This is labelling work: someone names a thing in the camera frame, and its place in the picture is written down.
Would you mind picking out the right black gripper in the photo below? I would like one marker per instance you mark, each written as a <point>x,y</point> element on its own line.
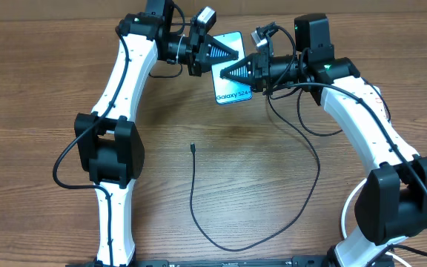
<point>259,69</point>

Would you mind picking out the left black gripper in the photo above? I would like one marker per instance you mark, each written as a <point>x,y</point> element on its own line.
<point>202,47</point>

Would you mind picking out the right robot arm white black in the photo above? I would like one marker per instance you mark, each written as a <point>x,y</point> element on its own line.
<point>392,205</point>

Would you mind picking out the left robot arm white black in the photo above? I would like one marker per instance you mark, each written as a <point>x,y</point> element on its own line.
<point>109,144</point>

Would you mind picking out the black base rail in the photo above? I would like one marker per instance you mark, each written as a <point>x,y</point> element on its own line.
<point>228,262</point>

